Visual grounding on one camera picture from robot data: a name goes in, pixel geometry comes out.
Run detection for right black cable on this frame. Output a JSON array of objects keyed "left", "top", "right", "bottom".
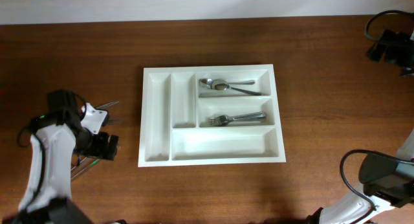
[{"left": 339, "top": 9, "right": 414, "bottom": 224}]

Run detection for steel spoon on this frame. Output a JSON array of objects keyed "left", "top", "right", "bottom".
[
  {"left": 199, "top": 78, "right": 256, "bottom": 89},
  {"left": 212, "top": 84, "right": 262, "bottom": 96}
]

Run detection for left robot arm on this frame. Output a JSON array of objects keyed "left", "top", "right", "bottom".
[{"left": 2, "top": 89, "right": 119, "bottom": 223}]

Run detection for white plastic cutlery tray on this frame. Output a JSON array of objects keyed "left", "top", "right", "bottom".
[{"left": 138, "top": 64, "right": 286, "bottom": 167}]

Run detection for left black cable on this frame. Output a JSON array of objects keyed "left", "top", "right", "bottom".
[{"left": 16, "top": 91, "right": 88, "bottom": 212}]

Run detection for black cable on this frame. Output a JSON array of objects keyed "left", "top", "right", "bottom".
[
  {"left": 16, "top": 91, "right": 88, "bottom": 212},
  {"left": 339, "top": 9, "right": 414, "bottom": 224}
]

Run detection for small steel teaspoon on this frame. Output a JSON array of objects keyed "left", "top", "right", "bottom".
[
  {"left": 95, "top": 100, "right": 119, "bottom": 109},
  {"left": 107, "top": 119, "right": 122, "bottom": 125}
]

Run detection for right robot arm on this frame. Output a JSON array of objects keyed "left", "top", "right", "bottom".
[{"left": 304, "top": 30, "right": 413, "bottom": 224}]

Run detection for steel serrated tongs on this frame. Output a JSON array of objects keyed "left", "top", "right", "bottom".
[{"left": 71, "top": 157, "right": 101, "bottom": 181}]

